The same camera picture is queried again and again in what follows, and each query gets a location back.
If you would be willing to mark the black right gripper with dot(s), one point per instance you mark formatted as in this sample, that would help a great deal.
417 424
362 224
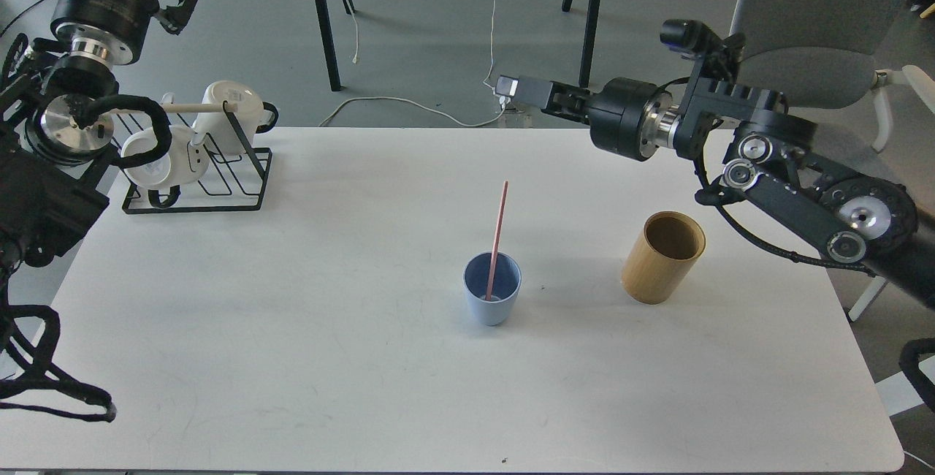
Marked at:
623 118

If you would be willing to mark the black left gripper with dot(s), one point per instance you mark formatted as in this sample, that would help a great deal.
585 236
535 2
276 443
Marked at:
121 24

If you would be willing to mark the pink chopstick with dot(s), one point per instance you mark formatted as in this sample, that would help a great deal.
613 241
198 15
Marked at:
495 251

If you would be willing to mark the blue plastic cup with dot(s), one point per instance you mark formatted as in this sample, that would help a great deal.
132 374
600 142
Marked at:
508 281

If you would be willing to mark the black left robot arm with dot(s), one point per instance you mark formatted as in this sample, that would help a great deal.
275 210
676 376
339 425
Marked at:
64 123

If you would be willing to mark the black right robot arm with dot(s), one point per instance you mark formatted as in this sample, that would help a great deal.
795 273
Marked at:
755 162

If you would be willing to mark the white power plug adapter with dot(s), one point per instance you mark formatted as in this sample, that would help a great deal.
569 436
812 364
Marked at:
507 105

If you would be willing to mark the black table leg right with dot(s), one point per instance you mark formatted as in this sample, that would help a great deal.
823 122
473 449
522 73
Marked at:
588 7

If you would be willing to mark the white mug front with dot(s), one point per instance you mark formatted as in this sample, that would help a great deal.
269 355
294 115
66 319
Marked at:
186 161

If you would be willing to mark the bamboo cylinder holder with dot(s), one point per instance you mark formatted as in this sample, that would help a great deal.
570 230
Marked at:
668 246

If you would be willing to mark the grey office chair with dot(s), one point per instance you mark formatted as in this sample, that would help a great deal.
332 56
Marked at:
819 54

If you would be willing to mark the black wire mug rack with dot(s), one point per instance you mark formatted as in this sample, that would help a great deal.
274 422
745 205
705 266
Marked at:
237 177

